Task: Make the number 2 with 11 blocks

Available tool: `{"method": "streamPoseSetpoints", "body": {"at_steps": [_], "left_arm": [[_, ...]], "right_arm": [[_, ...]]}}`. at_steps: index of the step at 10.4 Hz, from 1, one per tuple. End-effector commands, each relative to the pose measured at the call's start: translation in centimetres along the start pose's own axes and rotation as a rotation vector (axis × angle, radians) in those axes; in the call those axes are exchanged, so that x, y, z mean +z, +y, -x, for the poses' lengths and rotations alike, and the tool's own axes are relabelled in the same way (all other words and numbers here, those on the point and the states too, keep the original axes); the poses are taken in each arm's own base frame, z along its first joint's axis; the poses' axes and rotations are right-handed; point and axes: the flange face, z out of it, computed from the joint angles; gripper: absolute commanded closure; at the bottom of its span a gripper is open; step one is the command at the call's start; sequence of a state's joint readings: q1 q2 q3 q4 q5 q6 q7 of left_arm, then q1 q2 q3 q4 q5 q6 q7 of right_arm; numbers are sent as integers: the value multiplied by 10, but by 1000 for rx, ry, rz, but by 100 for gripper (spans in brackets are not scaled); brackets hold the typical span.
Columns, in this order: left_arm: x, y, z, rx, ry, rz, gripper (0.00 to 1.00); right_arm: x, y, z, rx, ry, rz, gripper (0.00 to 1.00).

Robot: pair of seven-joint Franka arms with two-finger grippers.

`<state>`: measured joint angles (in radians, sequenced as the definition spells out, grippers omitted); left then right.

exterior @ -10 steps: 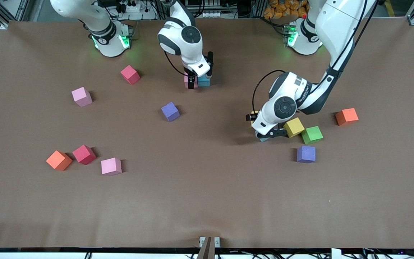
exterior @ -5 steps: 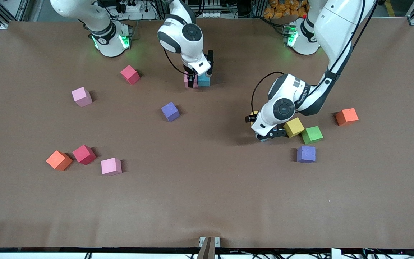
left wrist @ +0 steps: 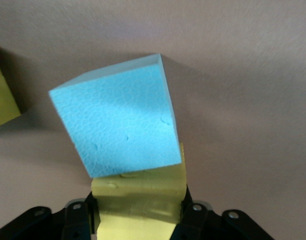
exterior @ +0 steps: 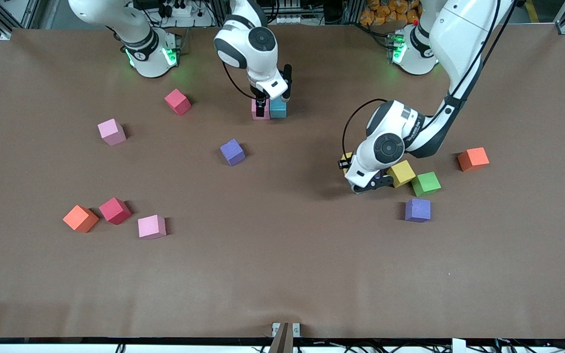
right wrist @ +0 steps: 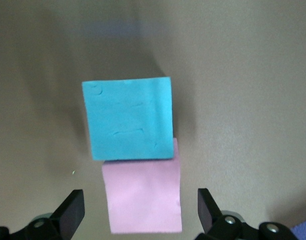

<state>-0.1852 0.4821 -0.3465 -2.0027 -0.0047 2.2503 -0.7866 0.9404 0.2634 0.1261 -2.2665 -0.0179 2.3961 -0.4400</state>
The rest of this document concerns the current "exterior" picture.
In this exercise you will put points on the orange foam cube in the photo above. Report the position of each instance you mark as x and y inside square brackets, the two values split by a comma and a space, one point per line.
[473, 159]
[79, 219]

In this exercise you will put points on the brown table mat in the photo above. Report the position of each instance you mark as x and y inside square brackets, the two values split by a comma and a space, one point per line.
[282, 274]

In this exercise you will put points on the white equipment box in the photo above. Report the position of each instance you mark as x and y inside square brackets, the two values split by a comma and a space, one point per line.
[292, 18]

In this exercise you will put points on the green foam cube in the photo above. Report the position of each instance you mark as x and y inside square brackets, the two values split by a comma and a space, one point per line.
[425, 184]

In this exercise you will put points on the pink foam cube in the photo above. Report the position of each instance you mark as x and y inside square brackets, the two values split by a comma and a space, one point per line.
[151, 227]
[268, 112]
[112, 132]

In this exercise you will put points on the silver camera pole bracket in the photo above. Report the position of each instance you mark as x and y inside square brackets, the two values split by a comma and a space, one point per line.
[275, 327]

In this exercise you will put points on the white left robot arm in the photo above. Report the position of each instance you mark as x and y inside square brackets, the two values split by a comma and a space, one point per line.
[389, 147]

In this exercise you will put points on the crimson foam cube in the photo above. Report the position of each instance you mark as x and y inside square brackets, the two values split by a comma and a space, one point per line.
[178, 102]
[114, 211]

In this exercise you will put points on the blue foam cube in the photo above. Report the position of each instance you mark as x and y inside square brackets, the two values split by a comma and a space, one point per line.
[278, 110]

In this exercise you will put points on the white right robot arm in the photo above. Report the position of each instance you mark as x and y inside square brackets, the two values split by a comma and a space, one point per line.
[262, 39]

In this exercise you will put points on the white power strip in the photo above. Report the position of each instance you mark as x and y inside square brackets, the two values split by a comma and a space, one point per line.
[184, 12]

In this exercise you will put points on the aluminium frame rail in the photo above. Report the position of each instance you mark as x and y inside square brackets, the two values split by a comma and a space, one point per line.
[282, 340]

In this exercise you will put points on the yellow foam cube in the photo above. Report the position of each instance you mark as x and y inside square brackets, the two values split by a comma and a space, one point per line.
[403, 174]
[345, 155]

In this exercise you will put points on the orange snack bag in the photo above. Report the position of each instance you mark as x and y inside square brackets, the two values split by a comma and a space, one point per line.
[375, 17]

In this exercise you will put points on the purple foam cube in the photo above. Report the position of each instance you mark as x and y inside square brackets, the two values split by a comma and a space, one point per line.
[232, 152]
[418, 211]

